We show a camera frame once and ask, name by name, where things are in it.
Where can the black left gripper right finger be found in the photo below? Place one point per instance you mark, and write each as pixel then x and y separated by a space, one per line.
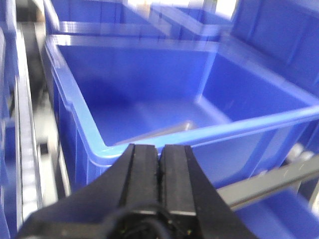
pixel 197 209

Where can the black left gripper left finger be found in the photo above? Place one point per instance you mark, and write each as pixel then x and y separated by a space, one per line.
pixel 125 191

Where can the large blue plastic bin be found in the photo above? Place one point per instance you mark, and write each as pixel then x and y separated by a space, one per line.
pixel 108 89

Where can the low blue plastic bin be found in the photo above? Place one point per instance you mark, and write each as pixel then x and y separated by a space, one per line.
pixel 285 215

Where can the rear blue plastic bin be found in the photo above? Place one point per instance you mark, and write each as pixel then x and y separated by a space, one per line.
pixel 115 18

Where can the flat steel guide rail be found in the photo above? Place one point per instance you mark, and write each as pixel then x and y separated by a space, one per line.
pixel 251 190

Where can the white roller conveyor rail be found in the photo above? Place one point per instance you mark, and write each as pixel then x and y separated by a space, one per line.
pixel 28 184

